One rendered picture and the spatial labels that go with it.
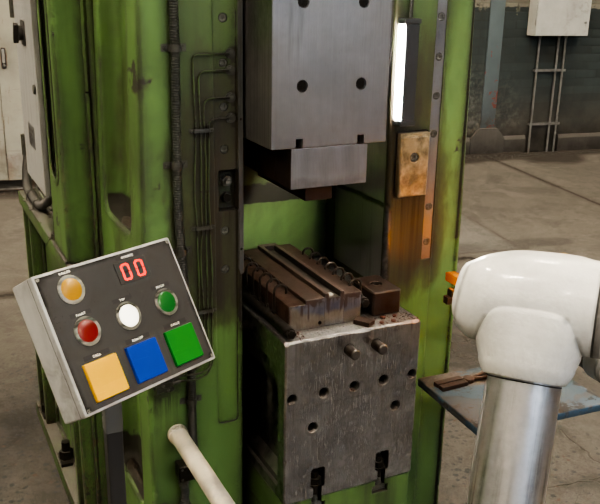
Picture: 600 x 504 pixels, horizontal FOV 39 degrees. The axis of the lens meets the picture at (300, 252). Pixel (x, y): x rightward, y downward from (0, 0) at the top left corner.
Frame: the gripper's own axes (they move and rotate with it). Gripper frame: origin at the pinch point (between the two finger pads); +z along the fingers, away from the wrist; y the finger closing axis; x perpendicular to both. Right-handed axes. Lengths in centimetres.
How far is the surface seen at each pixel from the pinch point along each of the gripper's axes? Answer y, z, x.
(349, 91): -34, 32, 49
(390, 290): -19.6, 34.0, -2.0
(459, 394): -2.3, 25.5, -30.3
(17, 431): -111, 171, -98
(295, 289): -43, 40, -1
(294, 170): -47, 31, 31
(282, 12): -51, 30, 66
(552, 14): 428, 567, 51
